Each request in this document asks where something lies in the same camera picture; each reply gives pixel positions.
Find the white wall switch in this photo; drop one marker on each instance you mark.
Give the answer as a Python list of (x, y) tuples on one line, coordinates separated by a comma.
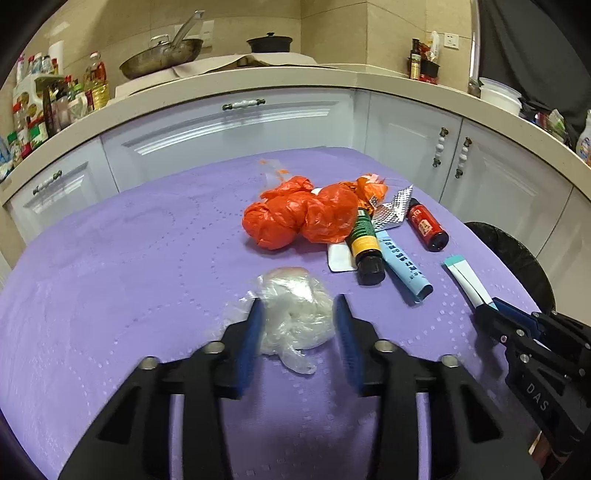
[(206, 34)]

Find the pile of snack packets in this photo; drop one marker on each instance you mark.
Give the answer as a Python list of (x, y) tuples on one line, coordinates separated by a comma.
[(545, 120)]

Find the dark glass sauce bottle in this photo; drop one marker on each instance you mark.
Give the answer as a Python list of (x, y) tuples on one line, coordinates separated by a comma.
[(415, 60)]

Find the clear bag with orange bits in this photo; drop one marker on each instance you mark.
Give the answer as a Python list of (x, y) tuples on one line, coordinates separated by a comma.
[(272, 168)]

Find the cluster of condiment bottles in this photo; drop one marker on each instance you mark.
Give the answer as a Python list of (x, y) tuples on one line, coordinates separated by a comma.
[(37, 110)]

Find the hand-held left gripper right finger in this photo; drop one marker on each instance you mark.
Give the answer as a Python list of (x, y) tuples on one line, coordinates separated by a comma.
[(346, 346)]

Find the small orange wrapper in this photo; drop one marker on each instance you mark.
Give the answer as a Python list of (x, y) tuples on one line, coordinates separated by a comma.
[(371, 187)]

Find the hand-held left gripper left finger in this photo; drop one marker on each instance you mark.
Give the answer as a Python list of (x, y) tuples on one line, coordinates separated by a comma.
[(249, 341)]

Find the steel wok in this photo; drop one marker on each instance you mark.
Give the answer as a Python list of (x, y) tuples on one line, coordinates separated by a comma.
[(157, 57)]

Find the black trash bin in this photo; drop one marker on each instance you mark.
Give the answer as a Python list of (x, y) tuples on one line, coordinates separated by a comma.
[(517, 258)]

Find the chrome pole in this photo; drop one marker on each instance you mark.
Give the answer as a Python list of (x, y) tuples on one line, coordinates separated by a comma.
[(474, 41)]

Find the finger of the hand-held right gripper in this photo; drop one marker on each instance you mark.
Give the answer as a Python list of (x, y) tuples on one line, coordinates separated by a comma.
[(515, 313), (494, 325)]

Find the clear plastic bag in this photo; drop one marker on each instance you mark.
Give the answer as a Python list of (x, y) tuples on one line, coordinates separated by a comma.
[(295, 314)]

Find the silver blister pack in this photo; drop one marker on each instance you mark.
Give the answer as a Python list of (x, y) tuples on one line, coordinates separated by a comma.
[(392, 212)]

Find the white plastic container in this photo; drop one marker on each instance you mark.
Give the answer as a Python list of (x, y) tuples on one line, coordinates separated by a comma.
[(501, 97)]

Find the yellow cooking oil bottle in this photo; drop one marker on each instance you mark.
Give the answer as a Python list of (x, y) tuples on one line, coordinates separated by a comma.
[(98, 83)]

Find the beige kitchen countertop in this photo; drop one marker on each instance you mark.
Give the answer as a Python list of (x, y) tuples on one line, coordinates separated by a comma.
[(323, 76)]

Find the light blue tube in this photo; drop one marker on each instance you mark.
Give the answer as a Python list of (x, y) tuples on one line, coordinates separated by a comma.
[(404, 267)]

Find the white paper towel roll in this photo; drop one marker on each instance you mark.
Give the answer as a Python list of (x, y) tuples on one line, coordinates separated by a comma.
[(56, 55)]

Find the dark bottle with green label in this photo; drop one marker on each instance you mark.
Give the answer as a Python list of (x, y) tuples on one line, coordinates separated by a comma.
[(364, 240)]

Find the beige stove cover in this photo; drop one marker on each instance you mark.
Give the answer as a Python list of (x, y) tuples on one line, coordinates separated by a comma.
[(277, 60)]

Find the white kitchen cabinet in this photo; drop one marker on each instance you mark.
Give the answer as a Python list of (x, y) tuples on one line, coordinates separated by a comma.
[(323, 124)]

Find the purple tablecloth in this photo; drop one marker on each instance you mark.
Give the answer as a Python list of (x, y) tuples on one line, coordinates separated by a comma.
[(138, 254)]

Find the white wall socket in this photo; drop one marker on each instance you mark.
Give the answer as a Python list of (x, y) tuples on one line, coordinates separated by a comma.
[(450, 40)]

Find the teal and white packet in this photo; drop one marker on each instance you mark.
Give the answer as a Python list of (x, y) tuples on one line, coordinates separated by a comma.
[(468, 281)]

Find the red and black jar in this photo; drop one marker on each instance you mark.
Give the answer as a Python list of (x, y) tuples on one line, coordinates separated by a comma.
[(430, 71)]

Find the white sachet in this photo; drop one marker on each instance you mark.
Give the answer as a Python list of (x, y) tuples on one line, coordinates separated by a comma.
[(340, 258)]

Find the white detergent bottle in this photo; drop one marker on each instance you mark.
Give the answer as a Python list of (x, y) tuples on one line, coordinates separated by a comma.
[(584, 138)]

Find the black cooking pot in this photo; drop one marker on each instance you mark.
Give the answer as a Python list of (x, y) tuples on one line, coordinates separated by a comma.
[(270, 45)]

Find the small red bottle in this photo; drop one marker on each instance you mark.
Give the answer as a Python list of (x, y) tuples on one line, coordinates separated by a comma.
[(425, 224)]

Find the dark cloth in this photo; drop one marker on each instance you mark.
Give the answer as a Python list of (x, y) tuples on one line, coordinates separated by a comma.
[(531, 41)]

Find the crumpled orange plastic bag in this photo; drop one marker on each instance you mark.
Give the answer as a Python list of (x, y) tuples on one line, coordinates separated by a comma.
[(295, 212)]

